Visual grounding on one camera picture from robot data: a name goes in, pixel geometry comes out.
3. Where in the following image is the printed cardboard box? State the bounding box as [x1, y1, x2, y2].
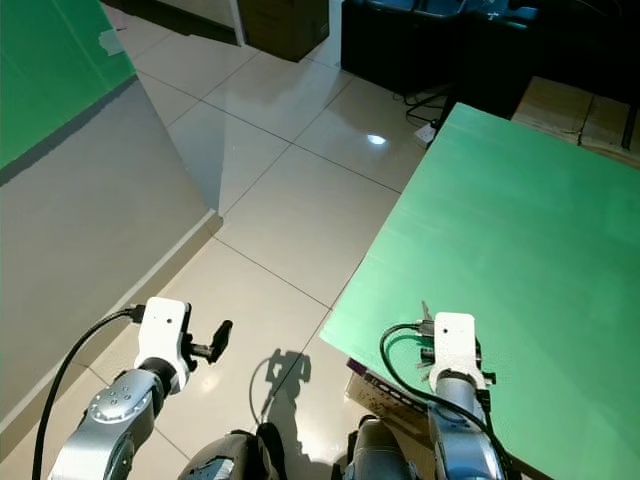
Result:
[344, 357, 439, 453]

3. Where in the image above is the grey robot right leg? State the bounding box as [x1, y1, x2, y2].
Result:
[344, 418, 423, 480]

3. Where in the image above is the grey robot leg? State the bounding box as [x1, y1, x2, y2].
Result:
[179, 424, 287, 480]
[344, 418, 423, 480]

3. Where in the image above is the grey robot left leg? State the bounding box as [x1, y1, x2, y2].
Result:
[179, 424, 287, 480]

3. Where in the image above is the square black cabinet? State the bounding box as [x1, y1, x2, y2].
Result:
[341, 0, 471, 97]

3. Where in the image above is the large open cardboard box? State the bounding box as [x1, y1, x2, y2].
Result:
[237, 0, 330, 64]

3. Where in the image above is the clear tape piece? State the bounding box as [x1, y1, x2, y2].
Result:
[99, 29, 127, 57]

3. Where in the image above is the long low black cabinet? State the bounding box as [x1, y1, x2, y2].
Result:
[455, 8, 640, 103]

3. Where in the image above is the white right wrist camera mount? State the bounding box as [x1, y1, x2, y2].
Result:
[431, 312, 480, 392]

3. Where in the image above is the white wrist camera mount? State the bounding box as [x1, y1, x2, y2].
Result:
[431, 312, 480, 392]
[135, 296, 192, 377]

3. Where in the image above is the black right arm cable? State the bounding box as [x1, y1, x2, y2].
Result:
[379, 321, 523, 480]

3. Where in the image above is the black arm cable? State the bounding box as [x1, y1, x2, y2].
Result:
[379, 321, 523, 480]
[31, 307, 147, 480]

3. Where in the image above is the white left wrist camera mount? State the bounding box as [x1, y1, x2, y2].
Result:
[135, 296, 192, 377]

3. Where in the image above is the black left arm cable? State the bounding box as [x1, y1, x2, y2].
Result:
[31, 307, 147, 480]

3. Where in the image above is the black floor cable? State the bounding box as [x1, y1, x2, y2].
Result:
[404, 87, 457, 127]

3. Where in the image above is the green wall sheet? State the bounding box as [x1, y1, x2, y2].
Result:
[0, 0, 137, 168]

